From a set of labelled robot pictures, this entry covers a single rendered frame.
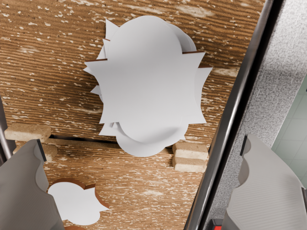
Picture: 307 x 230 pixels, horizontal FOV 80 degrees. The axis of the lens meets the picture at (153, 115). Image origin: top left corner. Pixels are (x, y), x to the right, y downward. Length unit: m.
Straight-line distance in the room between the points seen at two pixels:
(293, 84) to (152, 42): 0.28
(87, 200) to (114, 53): 0.32
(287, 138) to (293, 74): 1.52
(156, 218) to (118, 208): 0.10
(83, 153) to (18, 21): 0.22
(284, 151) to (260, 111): 1.59
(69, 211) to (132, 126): 0.30
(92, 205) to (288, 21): 0.47
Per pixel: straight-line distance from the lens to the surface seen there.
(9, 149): 0.44
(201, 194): 0.48
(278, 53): 0.36
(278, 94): 0.39
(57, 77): 0.31
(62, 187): 0.42
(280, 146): 1.91
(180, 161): 0.34
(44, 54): 0.31
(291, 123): 1.82
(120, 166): 0.37
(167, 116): 0.21
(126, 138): 0.26
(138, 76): 0.19
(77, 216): 0.49
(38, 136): 0.34
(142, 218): 0.50
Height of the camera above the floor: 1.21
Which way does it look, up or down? 62 degrees down
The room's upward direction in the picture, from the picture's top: 175 degrees clockwise
